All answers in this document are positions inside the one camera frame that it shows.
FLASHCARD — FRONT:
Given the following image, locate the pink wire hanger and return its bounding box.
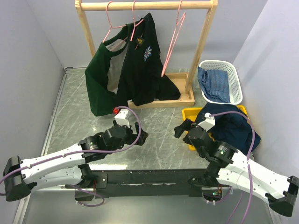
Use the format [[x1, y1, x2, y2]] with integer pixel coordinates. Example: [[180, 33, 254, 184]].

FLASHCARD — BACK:
[[161, 0, 186, 77]]

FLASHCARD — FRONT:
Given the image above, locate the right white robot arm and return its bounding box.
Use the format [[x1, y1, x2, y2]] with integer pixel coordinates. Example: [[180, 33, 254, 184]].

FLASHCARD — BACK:
[[174, 119, 299, 217]]

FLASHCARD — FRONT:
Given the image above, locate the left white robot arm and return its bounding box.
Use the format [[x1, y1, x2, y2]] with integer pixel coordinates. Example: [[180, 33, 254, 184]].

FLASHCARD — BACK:
[[1, 122, 148, 202]]

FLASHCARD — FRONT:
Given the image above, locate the black t-shirt with flower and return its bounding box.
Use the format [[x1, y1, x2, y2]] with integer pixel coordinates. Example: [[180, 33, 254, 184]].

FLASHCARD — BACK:
[[116, 13, 181, 106]]

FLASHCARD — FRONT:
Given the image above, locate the dark green t-shirt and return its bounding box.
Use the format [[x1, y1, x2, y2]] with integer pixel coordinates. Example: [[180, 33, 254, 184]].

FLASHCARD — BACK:
[[85, 23, 133, 117]]

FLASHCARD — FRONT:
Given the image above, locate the pink hanger with green shirt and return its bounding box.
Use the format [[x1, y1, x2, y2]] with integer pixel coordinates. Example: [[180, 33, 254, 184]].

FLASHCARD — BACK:
[[102, 0, 128, 52]]

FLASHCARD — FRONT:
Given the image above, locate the pink hanger with black shirt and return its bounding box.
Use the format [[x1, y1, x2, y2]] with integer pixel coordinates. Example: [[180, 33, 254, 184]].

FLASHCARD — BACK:
[[130, 1, 143, 42]]

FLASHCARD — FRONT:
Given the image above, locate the yellow plastic tray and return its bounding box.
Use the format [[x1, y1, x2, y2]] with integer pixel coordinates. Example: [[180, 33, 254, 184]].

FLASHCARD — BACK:
[[182, 105, 248, 152]]

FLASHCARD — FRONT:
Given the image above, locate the wooden clothes rack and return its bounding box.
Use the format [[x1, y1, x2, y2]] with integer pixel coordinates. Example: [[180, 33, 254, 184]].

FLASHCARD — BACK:
[[75, 0, 218, 109]]

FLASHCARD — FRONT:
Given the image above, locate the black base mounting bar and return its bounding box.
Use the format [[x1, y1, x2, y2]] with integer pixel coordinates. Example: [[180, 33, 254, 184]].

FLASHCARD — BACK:
[[75, 169, 220, 198]]

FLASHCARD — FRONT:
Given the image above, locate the blue patterned cloth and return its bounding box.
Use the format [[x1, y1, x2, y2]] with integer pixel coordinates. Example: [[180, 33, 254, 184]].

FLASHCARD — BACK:
[[197, 67, 230, 103]]

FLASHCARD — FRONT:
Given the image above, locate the white plastic laundry basket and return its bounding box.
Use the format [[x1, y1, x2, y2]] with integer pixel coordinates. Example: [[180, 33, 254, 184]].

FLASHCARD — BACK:
[[199, 60, 243, 105]]

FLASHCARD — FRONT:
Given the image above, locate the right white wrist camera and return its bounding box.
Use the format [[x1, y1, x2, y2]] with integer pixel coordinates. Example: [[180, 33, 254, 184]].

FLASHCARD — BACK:
[[198, 113, 215, 132]]

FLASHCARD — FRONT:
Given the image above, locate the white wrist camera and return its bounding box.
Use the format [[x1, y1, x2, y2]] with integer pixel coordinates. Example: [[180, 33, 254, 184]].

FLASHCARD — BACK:
[[198, 113, 215, 132], [113, 107, 131, 127]]

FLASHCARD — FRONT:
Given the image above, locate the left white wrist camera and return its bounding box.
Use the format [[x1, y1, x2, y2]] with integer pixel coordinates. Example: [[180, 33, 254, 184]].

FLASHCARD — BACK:
[[113, 107, 131, 127]]

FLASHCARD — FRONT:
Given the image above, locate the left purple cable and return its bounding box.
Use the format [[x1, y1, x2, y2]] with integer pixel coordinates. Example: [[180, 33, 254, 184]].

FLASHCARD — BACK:
[[0, 105, 142, 208]]

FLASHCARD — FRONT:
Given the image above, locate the purple cable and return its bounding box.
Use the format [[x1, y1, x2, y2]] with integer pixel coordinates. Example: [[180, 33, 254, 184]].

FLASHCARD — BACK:
[[208, 111, 255, 224], [0, 105, 142, 208]]

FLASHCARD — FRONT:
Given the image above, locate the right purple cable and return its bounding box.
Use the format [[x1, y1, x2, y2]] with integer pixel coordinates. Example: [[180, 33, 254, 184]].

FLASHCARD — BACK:
[[208, 111, 255, 224]]

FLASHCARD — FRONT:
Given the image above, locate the aluminium rail frame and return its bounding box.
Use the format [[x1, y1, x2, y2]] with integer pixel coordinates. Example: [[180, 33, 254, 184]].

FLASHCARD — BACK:
[[13, 67, 73, 224]]

